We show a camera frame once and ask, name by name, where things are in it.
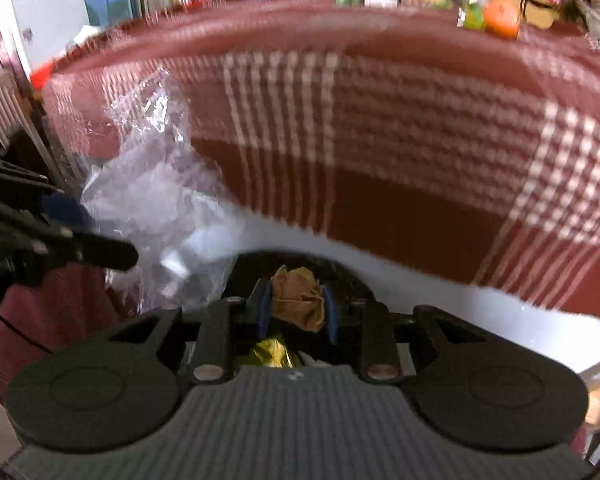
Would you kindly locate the green white wrapper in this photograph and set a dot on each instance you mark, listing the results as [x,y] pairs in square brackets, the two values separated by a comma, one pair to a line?
[472,15]

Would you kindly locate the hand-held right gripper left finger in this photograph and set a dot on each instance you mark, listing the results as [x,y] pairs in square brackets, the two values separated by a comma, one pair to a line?
[262,310]

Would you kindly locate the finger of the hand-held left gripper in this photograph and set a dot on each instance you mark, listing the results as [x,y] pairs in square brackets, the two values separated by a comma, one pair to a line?
[105,254]
[65,210]

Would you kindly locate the person's maroon striped clothing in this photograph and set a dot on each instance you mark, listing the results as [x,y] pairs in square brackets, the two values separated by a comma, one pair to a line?
[40,320]

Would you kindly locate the white radiator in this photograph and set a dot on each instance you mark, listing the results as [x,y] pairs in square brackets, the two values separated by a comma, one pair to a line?
[0,105]

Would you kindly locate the brown paper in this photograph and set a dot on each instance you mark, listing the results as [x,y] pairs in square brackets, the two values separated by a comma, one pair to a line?
[297,300]

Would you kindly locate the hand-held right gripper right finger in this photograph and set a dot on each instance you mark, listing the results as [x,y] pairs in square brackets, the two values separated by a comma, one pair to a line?
[331,316]

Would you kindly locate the mandarin orange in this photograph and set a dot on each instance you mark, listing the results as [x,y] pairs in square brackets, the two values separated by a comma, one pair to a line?
[501,20]

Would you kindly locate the clear plastic bag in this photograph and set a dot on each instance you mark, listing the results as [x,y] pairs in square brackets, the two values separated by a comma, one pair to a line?
[150,200]

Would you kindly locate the maroon plaid blanket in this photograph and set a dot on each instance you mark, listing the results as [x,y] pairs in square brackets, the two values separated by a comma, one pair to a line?
[405,135]

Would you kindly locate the gold wrapper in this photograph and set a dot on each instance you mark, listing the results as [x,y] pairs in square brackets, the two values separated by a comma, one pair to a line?
[270,355]

